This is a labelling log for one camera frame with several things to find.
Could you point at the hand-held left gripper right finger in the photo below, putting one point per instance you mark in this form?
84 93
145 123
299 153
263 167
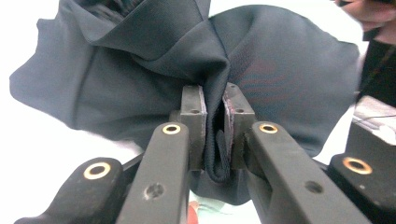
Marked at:
286 177

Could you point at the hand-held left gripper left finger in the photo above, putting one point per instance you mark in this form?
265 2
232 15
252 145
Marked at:
162 174

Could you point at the black and mint t-shirt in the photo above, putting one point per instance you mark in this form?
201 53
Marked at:
124 77

